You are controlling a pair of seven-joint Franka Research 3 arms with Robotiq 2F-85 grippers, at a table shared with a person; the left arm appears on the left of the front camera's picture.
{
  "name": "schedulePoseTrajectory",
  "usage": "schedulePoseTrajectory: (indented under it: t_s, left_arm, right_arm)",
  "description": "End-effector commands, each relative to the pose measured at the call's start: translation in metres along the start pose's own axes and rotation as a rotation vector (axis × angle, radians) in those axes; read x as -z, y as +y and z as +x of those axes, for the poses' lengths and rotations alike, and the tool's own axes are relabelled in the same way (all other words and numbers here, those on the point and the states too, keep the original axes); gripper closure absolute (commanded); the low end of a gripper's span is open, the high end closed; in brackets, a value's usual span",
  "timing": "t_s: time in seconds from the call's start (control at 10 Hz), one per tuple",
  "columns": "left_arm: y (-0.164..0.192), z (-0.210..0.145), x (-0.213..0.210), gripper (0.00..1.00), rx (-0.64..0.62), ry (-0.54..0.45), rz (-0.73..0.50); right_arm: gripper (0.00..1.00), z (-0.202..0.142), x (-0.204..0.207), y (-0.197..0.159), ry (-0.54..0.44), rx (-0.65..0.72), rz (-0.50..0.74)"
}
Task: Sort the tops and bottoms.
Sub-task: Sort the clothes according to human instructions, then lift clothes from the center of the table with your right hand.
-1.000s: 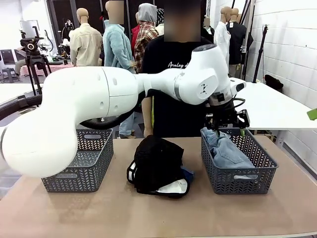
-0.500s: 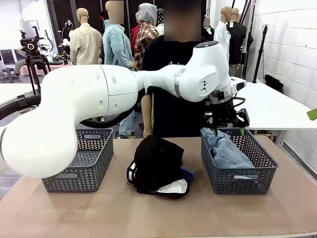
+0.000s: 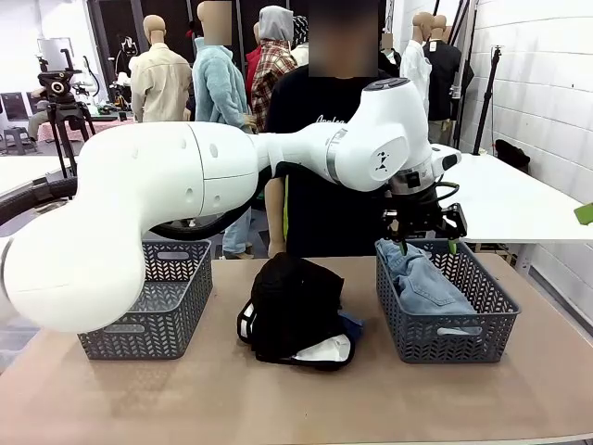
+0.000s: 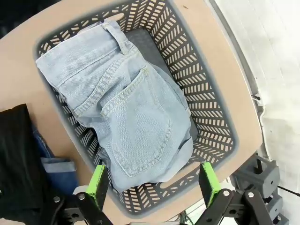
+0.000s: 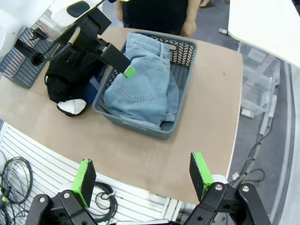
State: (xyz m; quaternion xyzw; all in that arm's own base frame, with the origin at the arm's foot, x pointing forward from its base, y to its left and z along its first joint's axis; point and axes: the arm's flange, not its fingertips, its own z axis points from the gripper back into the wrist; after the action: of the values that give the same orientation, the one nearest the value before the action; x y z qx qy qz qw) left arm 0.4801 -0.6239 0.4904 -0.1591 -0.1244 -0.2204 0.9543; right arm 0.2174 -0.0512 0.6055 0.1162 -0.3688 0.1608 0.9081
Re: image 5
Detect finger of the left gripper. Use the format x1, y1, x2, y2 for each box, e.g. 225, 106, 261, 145
97, 38, 136, 79

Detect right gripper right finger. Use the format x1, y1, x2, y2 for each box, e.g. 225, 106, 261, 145
185, 152, 272, 225

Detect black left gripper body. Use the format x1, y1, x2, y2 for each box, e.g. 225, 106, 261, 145
70, 9, 112, 56

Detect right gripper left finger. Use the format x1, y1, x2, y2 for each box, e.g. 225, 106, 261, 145
24, 158, 97, 225

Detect dark blue jeans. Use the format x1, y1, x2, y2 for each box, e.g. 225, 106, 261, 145
83, 69, 106, 105

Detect light blue jeans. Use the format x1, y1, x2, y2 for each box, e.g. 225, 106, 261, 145
103, 32, 180, 129

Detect black garment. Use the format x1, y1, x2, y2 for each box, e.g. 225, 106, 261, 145
45, 50, 111, 118

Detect white top with black trim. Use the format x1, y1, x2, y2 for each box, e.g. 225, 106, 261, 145
57, 98, 87, 115

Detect person's left forearm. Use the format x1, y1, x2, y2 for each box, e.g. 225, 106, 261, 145
187, 0, 200, 23

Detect person's left hand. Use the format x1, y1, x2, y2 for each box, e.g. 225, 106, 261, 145
180, 20, 197, 37

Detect person in black T-shirt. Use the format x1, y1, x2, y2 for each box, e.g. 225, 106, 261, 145
121, 0, 188, 36

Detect grey woven plastic basket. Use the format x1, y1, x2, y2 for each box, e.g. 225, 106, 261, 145
92, 32, 198, 141
0, 27, 59, 89

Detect clear plastic storage box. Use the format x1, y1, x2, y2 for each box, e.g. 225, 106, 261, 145
239, 42, 282, 118

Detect white table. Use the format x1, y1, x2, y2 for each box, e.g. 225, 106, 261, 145
228, 0, 300, 69

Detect black coiled cable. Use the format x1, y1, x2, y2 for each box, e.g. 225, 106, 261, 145
93, 181, 118, 223

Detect thin black left gripper cable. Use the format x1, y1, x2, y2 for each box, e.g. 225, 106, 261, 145
31, 27, 82, 66

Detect grey floor cable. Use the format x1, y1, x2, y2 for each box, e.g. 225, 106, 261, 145
231, 140, 266, 186

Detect white ribbed base plate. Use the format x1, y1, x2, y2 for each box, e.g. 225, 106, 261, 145
0, 121, 183, 225

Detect black floor cable bundle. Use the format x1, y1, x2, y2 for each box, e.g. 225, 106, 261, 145
0, 156, 32, 225

